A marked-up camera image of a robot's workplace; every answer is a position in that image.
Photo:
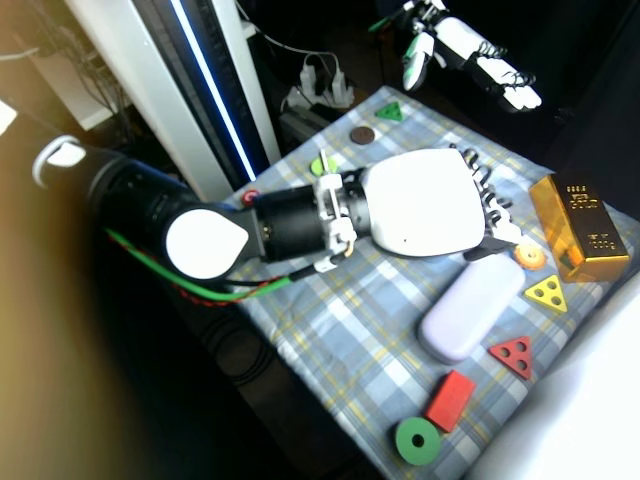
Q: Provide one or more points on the white column with blue light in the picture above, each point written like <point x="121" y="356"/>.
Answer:
<point x="165" y="85"/>

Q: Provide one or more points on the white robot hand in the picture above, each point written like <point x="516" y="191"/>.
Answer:
<point x="460" y="37"/>
<point x="425" y="205"/>

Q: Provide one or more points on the gold bar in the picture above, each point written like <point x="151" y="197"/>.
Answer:
<point x="580" y="225"/>

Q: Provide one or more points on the green triangle block with holes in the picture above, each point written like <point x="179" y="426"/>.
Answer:
<point x="390" y="112"/>

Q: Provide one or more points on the brown sandwich cookie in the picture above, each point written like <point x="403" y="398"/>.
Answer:
<point x="362" y="135"/>

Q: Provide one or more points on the lilac glasses case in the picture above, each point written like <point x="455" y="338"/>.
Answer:
<point x="465" y="310"/>

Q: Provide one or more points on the swirl butter cookie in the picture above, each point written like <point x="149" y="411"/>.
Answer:
<point x="530" y="257"/>

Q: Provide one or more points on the blue plaid tablecloth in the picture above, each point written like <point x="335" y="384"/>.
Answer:
<point x="350" y="320"/>

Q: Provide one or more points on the red rectangular block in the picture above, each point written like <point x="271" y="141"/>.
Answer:
<point x="450" y="400"/>

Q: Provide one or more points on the black round base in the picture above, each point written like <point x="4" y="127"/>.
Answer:
<point x="240" y="350"/>

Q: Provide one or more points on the green sandwich cookie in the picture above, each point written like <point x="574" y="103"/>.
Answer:
<point x="316" y="167"/>

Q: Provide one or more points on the red cylinder block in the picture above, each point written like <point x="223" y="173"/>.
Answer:
<point x="248" y="196"/>

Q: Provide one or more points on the yellow triangle block with holes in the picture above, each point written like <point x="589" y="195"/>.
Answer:
<point x="547" y="295"/>

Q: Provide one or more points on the white power strip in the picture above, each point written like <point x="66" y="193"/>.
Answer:
<point x="325" y="92"/>

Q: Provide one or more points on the red triangle block with holes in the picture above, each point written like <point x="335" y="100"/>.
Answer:
<point x="515" y="357"/>

